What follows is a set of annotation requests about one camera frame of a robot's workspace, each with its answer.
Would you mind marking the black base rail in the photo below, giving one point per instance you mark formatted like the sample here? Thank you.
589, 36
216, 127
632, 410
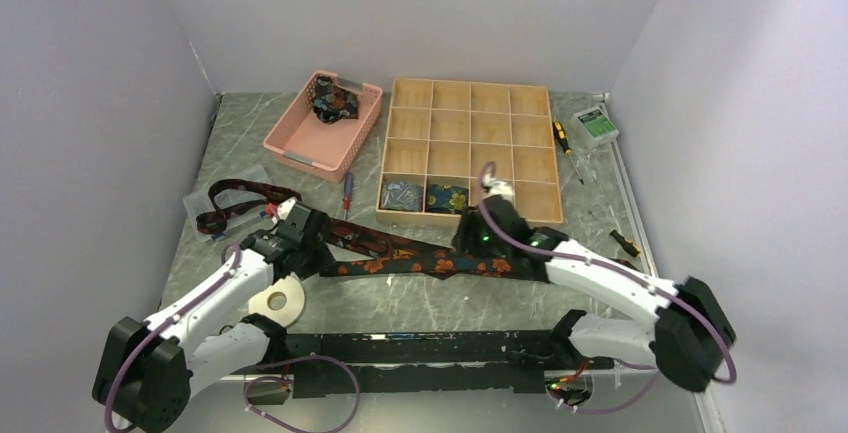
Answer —
521, 361

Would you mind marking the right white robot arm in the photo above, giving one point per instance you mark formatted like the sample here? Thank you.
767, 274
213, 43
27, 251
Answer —
680, 329

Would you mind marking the red patterned dark tie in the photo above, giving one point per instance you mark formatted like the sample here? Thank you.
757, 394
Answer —
340, 233

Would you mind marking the green white small box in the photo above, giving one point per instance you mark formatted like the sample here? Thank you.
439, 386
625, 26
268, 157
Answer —
594, 126

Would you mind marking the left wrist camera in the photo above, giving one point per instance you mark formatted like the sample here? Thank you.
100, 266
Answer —
279, 212

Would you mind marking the pink plastic basket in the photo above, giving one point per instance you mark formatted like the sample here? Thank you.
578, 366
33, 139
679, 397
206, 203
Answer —
300, 140

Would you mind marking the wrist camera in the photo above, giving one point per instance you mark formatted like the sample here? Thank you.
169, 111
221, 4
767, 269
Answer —
493, 187
279, 212

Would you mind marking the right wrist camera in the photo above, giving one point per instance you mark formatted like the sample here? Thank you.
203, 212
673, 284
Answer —
493, 187

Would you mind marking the small yellow black screwdriver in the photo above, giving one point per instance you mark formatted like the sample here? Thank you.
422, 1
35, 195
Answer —
610, 226

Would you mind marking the rolled grey-blue tie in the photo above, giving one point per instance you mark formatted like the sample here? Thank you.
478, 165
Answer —
398, 195

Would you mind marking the crumpled floral tie in basket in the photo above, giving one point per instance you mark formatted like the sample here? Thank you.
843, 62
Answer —
331, 103

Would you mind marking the wooden compartment tray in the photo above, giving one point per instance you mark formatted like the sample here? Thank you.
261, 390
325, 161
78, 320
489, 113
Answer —
444, 131

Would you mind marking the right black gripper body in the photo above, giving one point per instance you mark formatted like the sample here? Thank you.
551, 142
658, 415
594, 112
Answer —
473, 237

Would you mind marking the white tape roll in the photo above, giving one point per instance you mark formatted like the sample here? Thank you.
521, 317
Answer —
283, 302

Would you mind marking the rolled blue yellow tie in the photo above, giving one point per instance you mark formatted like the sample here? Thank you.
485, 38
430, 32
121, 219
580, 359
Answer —
446, 198

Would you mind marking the red blue screwdriver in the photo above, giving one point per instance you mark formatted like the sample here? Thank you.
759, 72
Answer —
348, 183

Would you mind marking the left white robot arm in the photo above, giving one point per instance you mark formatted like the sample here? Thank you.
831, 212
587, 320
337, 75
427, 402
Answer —
238, 316

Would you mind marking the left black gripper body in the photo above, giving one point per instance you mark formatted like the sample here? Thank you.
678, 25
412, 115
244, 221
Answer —
316, 253

